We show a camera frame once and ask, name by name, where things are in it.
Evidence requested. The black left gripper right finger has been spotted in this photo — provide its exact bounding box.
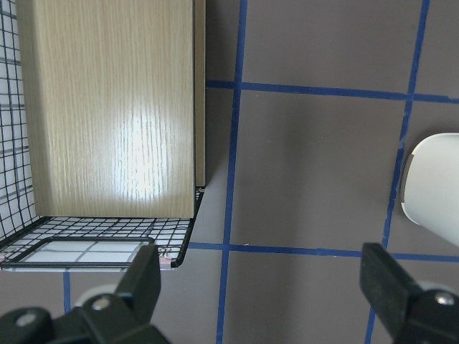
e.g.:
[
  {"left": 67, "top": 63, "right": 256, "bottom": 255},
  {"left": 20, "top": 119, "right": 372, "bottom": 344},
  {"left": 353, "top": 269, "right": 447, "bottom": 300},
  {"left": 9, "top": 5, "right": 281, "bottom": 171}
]
[{"left": 359, "top": 243, "right": 458, "bottom": 343}]

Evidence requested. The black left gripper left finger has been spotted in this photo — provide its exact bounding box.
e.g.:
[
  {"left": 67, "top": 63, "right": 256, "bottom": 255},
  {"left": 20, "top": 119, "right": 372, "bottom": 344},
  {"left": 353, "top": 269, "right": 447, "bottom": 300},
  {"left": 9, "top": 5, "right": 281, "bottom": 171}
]
[{"left": 79, "top": 244, "right": 161, "bottom": 343}]

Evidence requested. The white toaster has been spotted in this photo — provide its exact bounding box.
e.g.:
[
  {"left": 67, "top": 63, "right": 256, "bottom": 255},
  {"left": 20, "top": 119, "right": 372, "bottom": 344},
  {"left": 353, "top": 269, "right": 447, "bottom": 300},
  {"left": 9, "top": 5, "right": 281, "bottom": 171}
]
[{"left": 400, "top": 133, "right": 458, "bottom": 246}]

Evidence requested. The wooden board in basket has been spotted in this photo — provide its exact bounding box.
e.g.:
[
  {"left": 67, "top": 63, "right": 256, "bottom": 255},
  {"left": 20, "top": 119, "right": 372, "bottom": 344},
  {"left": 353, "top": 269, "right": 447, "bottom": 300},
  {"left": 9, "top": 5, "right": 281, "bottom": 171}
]
[{"left": 16, "top": 1, "right": 206, "bottom": 218}]

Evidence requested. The wire grid storage basket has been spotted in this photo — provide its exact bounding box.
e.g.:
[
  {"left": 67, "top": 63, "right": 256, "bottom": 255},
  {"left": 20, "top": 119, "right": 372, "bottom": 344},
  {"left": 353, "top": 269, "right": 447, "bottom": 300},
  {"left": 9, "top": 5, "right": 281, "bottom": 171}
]
[{"left": 1, "top": 1, "right": 206, "bottom": 271}]

